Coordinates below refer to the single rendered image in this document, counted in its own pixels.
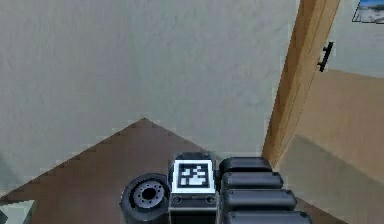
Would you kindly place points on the brown wooden room door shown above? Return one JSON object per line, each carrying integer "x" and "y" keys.
{"x": 296, "y": 83}

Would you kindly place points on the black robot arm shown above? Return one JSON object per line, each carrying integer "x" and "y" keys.
{"x": 253, "y": 200}

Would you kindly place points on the framed blue wall picture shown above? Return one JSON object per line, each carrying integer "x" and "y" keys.
{"x": 370, "y": 11}

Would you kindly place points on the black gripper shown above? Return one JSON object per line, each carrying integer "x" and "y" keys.
{"x": 146, "y": 196}

